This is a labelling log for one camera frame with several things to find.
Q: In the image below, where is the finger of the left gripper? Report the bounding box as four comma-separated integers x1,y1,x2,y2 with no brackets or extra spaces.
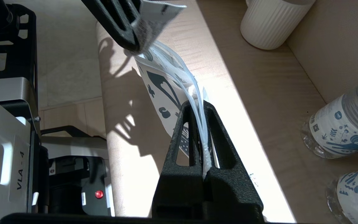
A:
81,0,143,53

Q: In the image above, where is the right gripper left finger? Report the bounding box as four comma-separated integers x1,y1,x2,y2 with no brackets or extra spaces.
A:
152,100,205,219

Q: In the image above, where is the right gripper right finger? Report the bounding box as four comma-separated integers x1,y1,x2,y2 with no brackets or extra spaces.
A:
202,100,265,222

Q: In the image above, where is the white blue horse-print bag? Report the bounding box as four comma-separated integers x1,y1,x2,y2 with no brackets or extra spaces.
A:
125,40,220,180

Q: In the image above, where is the black robot base chassis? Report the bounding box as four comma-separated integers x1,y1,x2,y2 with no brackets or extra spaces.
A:
40,125,115,217

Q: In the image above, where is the white ribbed ceramic mug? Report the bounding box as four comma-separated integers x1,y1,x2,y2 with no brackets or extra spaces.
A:
241,0,317,50

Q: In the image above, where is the black robot side frame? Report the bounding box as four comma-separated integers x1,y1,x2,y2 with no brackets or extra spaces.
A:
0,0,38,82

